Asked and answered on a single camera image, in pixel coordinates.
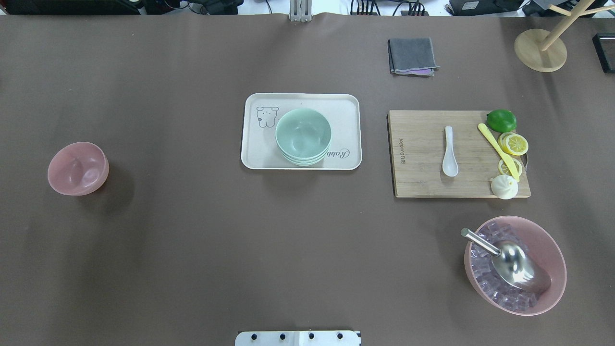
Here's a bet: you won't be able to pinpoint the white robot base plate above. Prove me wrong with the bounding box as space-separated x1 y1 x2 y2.
234 330 362 346

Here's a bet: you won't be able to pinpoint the lemon slice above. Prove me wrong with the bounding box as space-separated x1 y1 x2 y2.
498 158 523 176
498 132 529 156

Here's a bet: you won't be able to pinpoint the green lime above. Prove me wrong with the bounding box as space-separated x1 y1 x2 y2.
486 109 517 133

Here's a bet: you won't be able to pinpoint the small pink bowl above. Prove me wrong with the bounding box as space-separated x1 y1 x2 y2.
48 142 110 196

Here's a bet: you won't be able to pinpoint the folded grey cloth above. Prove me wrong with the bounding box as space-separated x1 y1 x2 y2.
387 37 439 76

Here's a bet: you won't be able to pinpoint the metal ice scoop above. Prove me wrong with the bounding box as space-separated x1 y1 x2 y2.
460 228 552 294

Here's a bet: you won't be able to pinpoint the stacked green bowls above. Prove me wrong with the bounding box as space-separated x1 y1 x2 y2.
275 108 332 166

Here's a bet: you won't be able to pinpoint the large pink bowl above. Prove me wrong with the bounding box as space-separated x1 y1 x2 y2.
464 215 567 317

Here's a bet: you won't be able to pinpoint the lemon slice upper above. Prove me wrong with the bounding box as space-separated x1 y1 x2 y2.
498 132 529 156

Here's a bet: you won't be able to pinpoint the wooden cup tree stand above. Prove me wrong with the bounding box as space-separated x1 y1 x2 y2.
514 0 615 73

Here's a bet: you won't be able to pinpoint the white rabbit tray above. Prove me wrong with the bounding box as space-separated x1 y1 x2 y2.
240 93 362 170

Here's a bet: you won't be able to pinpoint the yellow plastic knife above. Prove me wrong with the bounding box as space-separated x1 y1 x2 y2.
477 123 520 182

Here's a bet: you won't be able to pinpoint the bamboo cutting board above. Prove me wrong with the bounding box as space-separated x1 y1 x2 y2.
387 110 531 198

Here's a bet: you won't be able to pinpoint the lemon slice lower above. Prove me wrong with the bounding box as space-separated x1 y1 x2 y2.
498 158 523 176

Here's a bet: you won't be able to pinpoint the white ceramic spoon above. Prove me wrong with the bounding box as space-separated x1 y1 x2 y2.
442 126 459 177

